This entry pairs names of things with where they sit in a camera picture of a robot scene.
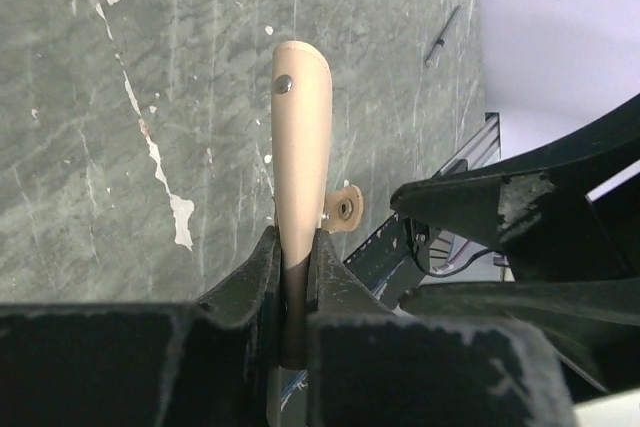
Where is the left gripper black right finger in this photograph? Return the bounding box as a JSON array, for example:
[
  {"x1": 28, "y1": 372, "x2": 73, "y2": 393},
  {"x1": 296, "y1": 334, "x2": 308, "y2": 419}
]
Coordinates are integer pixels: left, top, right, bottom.
[{"x1": 306, "y1": 230, "x2": 575, "y2": 426}]

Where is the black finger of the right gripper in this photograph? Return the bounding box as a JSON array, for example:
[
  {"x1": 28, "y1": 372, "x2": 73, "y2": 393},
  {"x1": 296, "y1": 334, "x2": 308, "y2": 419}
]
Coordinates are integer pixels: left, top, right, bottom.
[
  {"x1": 390, "y1": 97, "x2": 639, "y2": 280},
  {"x1": 399, "y1": 279, "x2": 639, "y2": 392}
]

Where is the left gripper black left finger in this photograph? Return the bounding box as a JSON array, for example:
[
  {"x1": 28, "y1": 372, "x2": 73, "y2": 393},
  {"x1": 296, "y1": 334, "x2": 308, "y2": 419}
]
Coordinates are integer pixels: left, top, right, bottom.
[{"x1": 1, "y1": 227, "x2": 281, "y2": 426}]

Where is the beige leather card holder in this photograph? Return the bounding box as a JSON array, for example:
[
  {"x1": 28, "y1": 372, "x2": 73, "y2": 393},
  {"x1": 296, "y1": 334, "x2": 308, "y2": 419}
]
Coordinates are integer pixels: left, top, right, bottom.
[{"x1": 271, "y1": 41, "x2": 332, "y2": 370}]

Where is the thin black metal rod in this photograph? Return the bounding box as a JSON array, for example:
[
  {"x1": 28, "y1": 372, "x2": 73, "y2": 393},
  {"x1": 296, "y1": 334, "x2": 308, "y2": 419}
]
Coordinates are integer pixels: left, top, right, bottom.
[{"x1": 424, "y1": 5, "x2": 461, "y2": 67}]

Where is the aluminium frame extrusion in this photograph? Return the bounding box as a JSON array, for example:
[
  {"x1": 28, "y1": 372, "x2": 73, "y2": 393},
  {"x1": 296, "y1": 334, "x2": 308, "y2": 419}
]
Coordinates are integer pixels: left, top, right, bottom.
[{"x1": 435, "y1": 113, "x2": 501, "y2": 177}]

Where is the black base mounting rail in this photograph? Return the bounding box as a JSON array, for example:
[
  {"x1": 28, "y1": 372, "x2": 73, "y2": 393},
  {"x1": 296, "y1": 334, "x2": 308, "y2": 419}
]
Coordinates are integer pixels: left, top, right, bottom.
[{"x1": 339, "y1": 214, "x2": 421, "y2": 314}]

